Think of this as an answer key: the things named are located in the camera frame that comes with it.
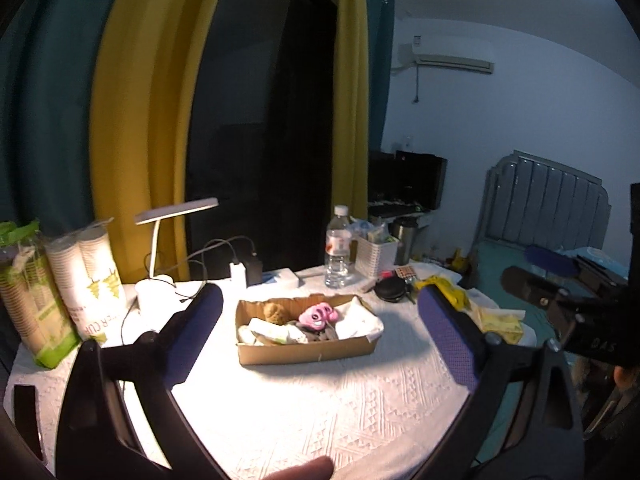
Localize cardboard box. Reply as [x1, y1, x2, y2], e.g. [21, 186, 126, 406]
[234, 293, 385, 366]

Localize narrow yellow curtain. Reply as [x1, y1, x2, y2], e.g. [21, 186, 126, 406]
[332, 0, 371, 221]

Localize wide yellow curtain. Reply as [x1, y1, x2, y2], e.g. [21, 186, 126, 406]
[89, 0, 236, 283]

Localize blue pillow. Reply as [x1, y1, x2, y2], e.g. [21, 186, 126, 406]
[552, 246, 631, 281]

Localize white desk lamp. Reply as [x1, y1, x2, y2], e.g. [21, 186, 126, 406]
[133, 197, 220, 317]

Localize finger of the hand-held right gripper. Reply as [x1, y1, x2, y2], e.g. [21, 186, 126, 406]
[524, 244, 583, 277]
[501, 265, 571, 312]

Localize white cloth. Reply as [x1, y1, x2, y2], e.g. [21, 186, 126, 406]
[335, 295, 384, 342]

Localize white embossed tablecloth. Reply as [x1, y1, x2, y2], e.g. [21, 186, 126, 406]
[2, 259, 538, 480]

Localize white air conditioner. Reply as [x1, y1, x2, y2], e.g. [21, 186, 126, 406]
[410, 34, 496, 74]

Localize black monitor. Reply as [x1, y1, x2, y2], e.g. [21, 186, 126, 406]
[369, 149, 449, 212]

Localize black cable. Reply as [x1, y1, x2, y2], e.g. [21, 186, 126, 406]
[117, 235, 258, 348]

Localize person's right hand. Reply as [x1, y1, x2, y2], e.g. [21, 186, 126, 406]
[613, 365, 640, 397]

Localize grey padded headboard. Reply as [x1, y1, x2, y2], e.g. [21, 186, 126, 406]
[474, 149, 613, 257]

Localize grey sock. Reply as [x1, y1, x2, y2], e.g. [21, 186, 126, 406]
[294, 324, 342, 344]

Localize white woven basket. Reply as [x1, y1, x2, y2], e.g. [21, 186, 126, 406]
[355, 233, 401, 278]

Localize black round pouch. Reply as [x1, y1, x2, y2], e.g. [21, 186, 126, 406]
[374, 277, 409, 304]

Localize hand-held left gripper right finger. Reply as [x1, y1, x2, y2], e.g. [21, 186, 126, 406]
[416, 282, 587, 480]

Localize white bag of paper cups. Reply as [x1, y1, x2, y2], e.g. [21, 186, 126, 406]
[44, 218, 127, 347]

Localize green bag of paper cups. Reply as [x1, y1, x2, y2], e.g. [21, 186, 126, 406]
[0, 219, 84, 369]

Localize pink plush toy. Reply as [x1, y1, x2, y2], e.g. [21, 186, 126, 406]
[298, 303, 339, 331]

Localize yellow snack packet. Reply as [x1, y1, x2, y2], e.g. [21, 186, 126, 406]
[416, 274, 472, 312]

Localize packets in basket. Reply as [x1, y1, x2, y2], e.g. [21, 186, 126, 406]
[350, 218, 392, 244]

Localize steel thermos cup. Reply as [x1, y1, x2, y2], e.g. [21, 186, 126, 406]
[389, 216, 419, 267]

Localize small cartoon tissue pack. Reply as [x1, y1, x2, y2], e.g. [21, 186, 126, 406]
[237, 317, 310, 347]

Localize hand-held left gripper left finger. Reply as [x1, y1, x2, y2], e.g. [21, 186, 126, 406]
[54, 283, 231, 480]

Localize teal curtain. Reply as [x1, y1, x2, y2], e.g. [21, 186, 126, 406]
[0, 0, 138, 241]

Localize clear water bottle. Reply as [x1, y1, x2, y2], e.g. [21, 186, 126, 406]
[324, 204, 357, 289]

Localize person's left hand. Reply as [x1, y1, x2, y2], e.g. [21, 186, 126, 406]
[259, 456, 335, 480]

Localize white flat box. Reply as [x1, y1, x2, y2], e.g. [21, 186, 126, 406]
[259, 268, 302, 289]

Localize yellow tissue pack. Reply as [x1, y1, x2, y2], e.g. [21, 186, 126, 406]
[471, 304, 527, 344]

